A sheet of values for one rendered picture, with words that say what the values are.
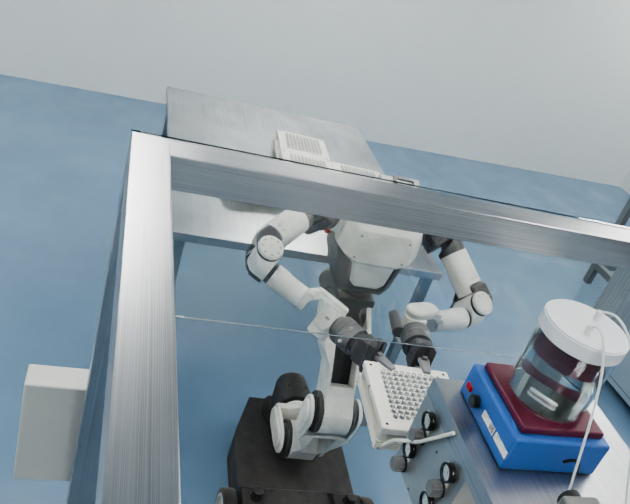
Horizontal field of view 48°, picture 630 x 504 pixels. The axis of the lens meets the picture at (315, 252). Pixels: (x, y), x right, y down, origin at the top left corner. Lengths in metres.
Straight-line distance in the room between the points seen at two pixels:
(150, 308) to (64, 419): 0.77
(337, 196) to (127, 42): 4.98
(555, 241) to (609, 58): 6.37
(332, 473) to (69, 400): 1.62
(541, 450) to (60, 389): 0.88
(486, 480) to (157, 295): 0.73
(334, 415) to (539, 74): 5.37
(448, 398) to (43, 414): 0.78
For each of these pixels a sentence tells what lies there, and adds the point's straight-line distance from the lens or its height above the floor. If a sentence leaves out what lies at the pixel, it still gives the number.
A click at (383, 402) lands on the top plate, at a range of 1.81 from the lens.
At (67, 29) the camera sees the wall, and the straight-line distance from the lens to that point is 6.02.
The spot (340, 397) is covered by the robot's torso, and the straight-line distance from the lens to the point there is 2.42.
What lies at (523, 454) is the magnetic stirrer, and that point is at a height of 1.42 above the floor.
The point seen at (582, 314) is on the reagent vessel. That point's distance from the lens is 1.34.
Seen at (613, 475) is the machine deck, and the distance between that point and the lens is 1.48.
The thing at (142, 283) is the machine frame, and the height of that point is 1.75.
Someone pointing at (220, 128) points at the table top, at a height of 0.90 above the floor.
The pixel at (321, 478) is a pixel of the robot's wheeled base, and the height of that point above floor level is 0.17.
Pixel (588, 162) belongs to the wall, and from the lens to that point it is 8.12.
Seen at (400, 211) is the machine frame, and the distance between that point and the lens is 1.19.
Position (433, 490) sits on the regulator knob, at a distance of 1.39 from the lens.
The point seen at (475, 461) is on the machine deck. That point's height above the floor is 1.38.
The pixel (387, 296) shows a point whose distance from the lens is 1.36.
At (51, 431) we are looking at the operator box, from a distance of 1.52.
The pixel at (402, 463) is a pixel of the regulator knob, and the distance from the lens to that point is 1.53.
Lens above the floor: 2.19
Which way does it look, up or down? 29 degrees down
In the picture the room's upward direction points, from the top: 19 degrees clockwise
